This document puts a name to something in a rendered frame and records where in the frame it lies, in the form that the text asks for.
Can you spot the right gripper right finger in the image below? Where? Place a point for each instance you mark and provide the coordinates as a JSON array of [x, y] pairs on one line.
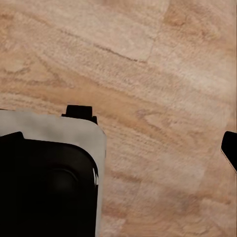
[[229, 147]]

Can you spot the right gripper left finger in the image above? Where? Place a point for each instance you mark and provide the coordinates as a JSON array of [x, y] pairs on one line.
[[12, 147]]

